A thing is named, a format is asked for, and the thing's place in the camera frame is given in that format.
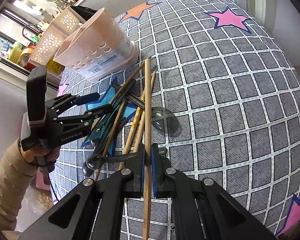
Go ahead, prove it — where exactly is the long bamboo chopstick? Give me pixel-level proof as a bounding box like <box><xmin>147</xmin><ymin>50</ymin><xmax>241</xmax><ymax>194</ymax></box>
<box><xmin>142</xmin><ymin>58</ymin><xmax>152</xmax><ymax>240</ymax></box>

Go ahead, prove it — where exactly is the beige sleeved left forearm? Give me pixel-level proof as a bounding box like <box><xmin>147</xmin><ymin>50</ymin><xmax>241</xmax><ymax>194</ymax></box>
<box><xmin>0</xmin><ymin>139</ymin><xmax>38</xmax><ymax>231</ymax></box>

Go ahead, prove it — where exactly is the black kitchen faucet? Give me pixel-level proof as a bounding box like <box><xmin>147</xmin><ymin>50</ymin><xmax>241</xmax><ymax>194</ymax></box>
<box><xmin>21</xmin><ymin>24</ymin><xmax>43</xmax><ymax>44</ymax></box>

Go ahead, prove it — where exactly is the left hand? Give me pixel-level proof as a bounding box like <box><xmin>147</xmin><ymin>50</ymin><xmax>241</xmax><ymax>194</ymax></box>
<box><xmin>20</xmin><ymin>145</ymin><xmax>61</xmax><ymax>164</ymax></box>

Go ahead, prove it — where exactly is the dark brown wooden chopstick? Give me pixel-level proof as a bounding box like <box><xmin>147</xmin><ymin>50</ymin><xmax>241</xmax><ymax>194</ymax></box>
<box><xmin>93</xmin><ymin>97</ymin><xmax>128</xmax><ymax>182</ymax></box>

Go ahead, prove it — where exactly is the black chopstick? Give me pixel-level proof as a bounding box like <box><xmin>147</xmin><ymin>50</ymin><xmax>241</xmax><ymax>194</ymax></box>
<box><xmin>90</xmin><ymin>79</ymin><xmax>136</xmax><ymax>146</ymax></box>
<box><xmin>93</xmin><ymin>117</ymin><xmax>128</xmax><ymax>155</ymax></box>

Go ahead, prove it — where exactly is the thin brown wooden chopstick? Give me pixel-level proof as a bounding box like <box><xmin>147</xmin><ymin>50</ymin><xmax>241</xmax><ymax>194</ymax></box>
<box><xmin>91</xmin><ymin>61</ymin><xmax>146</xmax><ymax>131</ymax></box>

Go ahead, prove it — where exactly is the pink perforated utensil holder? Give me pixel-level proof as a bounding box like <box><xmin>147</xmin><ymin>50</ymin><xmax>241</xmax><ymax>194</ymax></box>
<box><xmin>53</xmin><ymin>8</ymin><xmax>139</xmax><ymax>82</ymax></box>

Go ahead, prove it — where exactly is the beige flower-pattern storage basket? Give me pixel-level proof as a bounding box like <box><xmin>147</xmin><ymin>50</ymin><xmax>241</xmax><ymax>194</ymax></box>
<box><xmin>29</xmin><ymin>7</ymin><xmax>85</xmax><ymax>66</ymax></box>

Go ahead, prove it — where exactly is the green plastic basket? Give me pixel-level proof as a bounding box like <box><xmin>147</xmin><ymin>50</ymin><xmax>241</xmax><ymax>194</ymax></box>
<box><xmin>8</xmin><ymin>47</ymin><xmax>22</xmax><ymax>64</ymax></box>

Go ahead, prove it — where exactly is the grey checkered star tablecloth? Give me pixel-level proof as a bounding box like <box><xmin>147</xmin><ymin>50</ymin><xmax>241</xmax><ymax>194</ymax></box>
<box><xmin>48</xmin><ymin>0</ymin><xmax>300</xmax><ymax>238</ymax></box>

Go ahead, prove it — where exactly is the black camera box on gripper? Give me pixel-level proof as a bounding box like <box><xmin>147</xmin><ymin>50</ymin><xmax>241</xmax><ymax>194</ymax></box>
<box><xmin>26</xmin><ymin>66</ymin><xmax>47</xmax><ymax>127</ymax></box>

